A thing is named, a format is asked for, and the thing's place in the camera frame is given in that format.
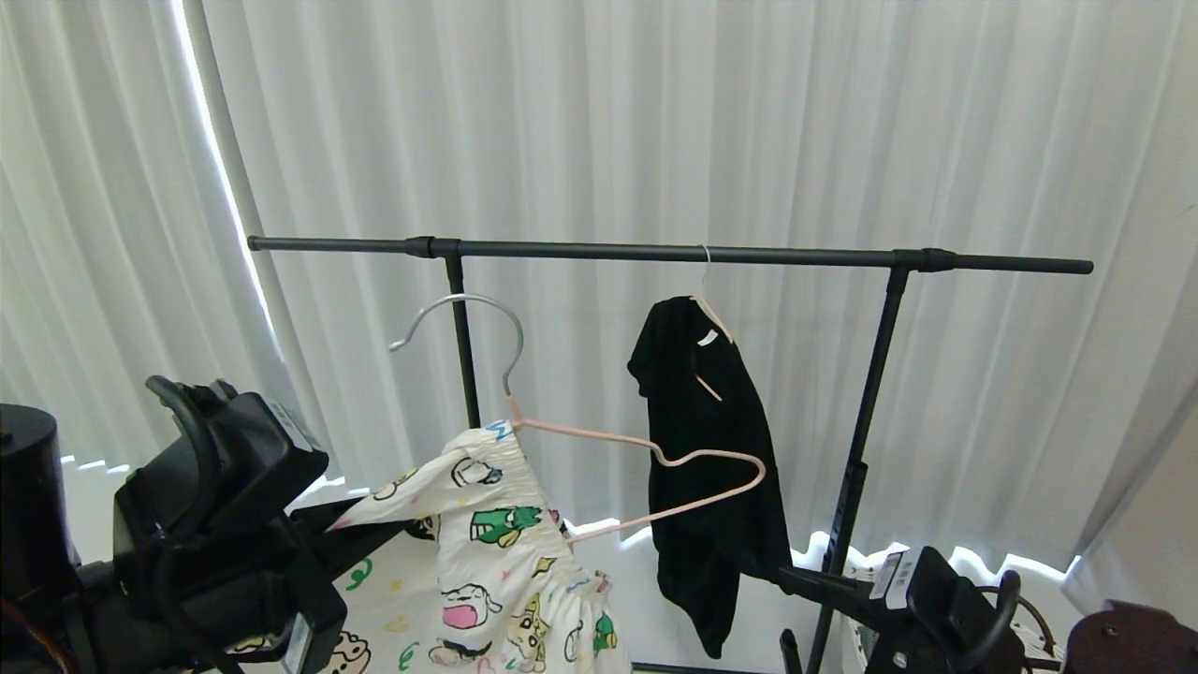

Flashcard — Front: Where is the pink clothes hanger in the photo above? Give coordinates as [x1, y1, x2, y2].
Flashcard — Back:
[691, 246, 736, 403]
[388, 293, 767, 544]

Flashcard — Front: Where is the white laundry basket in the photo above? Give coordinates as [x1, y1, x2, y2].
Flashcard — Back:
[842, 560, 1060, 674]

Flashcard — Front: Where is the black clothes rack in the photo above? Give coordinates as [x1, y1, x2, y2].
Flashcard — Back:
[248, 236, 1094, 674]

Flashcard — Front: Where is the white curtain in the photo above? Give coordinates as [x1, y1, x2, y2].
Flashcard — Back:
[0, 0, 1198, 572]

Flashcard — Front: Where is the black garment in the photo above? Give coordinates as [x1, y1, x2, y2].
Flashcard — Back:
[627, 296, 795, 659]

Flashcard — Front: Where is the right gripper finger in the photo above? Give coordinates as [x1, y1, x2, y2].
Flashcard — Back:
[777, 564, 890, 621]

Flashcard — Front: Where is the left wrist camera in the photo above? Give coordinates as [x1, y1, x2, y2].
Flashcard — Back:
[112, 379, 330, 600]

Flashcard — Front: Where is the cream printed garment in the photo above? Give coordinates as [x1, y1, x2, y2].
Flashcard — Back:
[225, 426, 633, 674]

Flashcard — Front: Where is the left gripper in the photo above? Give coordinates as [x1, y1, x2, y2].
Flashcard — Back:
[80, 550, 349, 674]

